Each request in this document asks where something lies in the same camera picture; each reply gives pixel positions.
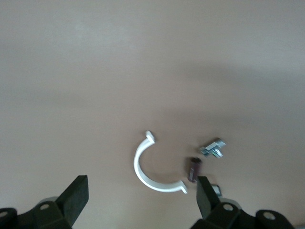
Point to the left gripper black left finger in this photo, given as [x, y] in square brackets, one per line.
[71, 198]

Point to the dark brown rectangular block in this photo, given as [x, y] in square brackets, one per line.
[193, 170]

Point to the small black switch white face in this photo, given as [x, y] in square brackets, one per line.
[217, 190]

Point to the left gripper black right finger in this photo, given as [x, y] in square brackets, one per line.
[205, 198]

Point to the silver metal T-bolt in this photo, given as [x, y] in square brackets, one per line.
[212, 148]

